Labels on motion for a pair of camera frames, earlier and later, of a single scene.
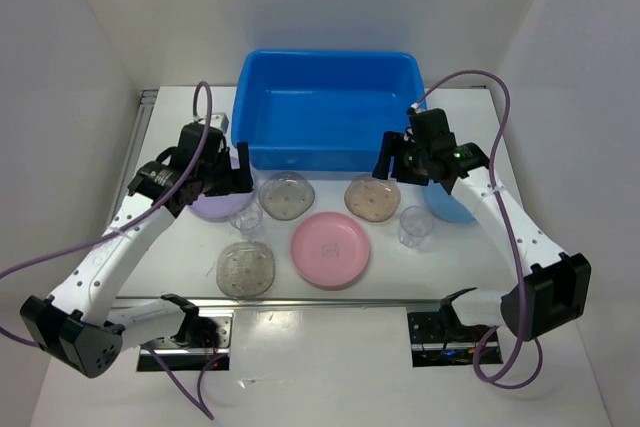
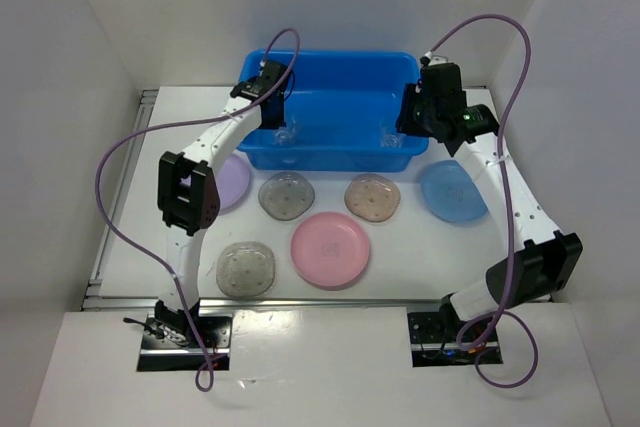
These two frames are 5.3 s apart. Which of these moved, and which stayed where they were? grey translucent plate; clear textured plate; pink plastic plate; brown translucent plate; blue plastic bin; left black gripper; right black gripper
Moved: right black gripper; left black gripper
Stayed: brown translucent plate; clear textured plate; blue plastic bin; pink plastic plate; grey translucent plate
